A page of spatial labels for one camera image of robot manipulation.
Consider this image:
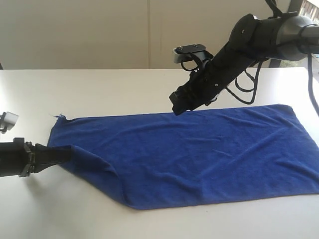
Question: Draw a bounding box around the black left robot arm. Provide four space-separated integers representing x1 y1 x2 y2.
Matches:
0 138 72 177

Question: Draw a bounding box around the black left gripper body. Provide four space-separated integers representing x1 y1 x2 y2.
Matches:
0 138 35 177

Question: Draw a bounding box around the blue microfiber towel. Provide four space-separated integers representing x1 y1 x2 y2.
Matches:
48 105 319 210

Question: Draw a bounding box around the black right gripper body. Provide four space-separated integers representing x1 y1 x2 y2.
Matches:
179 52 244 107

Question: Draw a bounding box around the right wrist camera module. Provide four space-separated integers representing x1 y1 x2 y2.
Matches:
173 44 214 72

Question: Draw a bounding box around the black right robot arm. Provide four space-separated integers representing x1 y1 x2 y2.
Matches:
169 13 319 115

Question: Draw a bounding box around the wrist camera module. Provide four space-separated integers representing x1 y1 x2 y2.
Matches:
0 112 19 134
173 44 214 72

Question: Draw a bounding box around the dark window frame post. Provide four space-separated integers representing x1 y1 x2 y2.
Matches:
269 0 303 68

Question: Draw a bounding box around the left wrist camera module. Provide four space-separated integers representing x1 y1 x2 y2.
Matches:
0 112 19 134

